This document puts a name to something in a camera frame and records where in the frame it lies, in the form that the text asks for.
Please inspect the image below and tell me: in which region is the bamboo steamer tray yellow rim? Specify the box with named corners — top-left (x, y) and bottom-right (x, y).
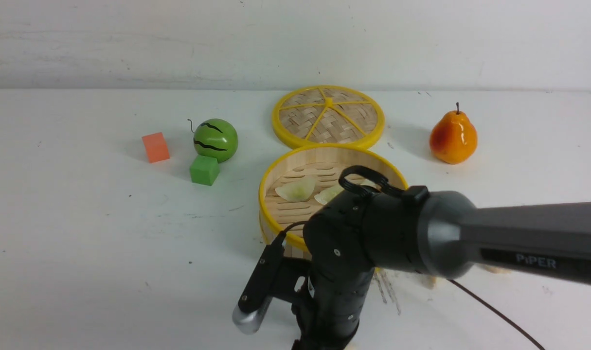
top-left (258, 144), bottom-right (408, 244)

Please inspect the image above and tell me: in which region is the white dumpling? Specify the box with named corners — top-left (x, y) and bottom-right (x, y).
top-left (479, 264), bottom-right (511, 274)
top-left (418, 274), bottom-right (438, 290)

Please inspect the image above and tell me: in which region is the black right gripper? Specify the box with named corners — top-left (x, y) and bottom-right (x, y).
top-left (276, 258), bottom-right (375, 350)

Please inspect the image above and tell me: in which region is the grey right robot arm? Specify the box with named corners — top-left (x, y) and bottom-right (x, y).
top-left (292, 166), bottom-right (591, 350)

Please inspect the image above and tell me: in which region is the orange cube block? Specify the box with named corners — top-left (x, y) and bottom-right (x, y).
top-left (142, 132), bottom-right (170, 163)

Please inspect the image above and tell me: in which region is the green dumpling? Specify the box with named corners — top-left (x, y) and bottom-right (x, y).
top-left (314, 184), bottom-right (344, 206)
top-left (275, 176), bottom-right (317, 202)

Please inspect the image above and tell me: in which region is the green cube block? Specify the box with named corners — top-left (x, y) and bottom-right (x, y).
top-left (189, 155), bottom-right (220, 186)

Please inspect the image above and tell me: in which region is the orange toy pear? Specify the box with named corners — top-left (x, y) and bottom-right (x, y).
top-left (429, 102), bottom-right (478, 165)

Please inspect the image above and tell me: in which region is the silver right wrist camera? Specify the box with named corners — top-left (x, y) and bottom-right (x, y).
top-left (232, 232), bottom-right (286, 335)

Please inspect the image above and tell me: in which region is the green toy watermelon ball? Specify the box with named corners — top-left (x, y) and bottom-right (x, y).
top-left (188, 118), bottom-right (239, 163)

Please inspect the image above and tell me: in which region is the woven bamboo steamer lid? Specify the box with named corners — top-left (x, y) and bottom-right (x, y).
top-left (271, 86), bottom-right (386, 149)

